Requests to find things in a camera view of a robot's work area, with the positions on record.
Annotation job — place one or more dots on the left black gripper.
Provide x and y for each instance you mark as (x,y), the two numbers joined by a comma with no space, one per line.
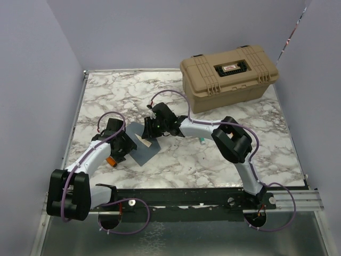
(129,145)

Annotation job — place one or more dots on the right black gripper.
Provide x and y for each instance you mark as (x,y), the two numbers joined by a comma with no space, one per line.
(148,132)

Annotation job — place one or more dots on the cream paper letter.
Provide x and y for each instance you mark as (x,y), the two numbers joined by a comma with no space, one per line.
(143,141)

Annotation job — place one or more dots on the grey blue envelope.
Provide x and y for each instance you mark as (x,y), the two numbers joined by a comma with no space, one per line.
(143,154)

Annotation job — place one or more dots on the green white glue stick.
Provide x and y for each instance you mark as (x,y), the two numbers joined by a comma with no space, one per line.
(202,141)

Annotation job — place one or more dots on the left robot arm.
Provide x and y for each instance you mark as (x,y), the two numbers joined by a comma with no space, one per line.
(70,195)

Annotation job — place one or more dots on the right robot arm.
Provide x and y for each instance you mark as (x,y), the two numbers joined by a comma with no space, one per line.
(233,142)

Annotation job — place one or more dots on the tan plastic toolbox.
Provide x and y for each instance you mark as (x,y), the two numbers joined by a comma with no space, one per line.
(217,80)

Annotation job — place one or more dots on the orange handled screwdriver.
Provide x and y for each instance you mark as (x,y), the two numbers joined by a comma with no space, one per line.
(111,162)

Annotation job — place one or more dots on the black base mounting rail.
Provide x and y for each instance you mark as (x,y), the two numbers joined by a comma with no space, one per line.
(185,205)

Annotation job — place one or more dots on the aluminium table frame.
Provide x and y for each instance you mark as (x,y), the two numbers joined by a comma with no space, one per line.
(179,166)

